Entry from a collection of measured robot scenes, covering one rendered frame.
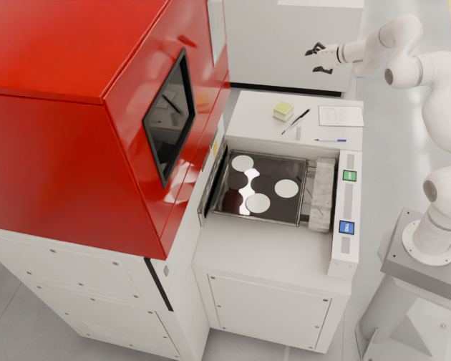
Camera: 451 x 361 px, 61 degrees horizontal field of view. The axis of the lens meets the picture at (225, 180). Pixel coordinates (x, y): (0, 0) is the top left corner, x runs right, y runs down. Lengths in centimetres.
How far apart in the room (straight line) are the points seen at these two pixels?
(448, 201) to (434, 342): 134
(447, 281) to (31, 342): 217
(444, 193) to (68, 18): 108
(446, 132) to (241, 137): 88
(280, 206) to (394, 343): 112
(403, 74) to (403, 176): 178
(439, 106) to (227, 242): 92
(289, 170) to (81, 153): 110
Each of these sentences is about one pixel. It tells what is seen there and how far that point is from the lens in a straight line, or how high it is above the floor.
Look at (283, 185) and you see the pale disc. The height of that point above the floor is 90.
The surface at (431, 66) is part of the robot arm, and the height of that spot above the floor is 148.
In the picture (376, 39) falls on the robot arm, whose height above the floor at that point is 143.
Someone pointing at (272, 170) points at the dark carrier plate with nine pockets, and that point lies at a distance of 175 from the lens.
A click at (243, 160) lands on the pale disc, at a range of 180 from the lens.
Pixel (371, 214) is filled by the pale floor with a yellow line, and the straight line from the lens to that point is 280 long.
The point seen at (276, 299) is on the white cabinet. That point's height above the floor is 65.
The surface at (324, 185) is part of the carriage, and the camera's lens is 174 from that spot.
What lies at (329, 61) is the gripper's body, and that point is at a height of 119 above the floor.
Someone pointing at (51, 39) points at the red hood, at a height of 182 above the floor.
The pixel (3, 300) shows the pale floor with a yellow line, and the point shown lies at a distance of 288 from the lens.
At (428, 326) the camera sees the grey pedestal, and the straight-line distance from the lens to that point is 251.
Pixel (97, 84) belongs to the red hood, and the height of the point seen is 182.
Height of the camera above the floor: 222
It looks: 50 degrees down
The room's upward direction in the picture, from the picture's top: 7 degrees counter-clockwise
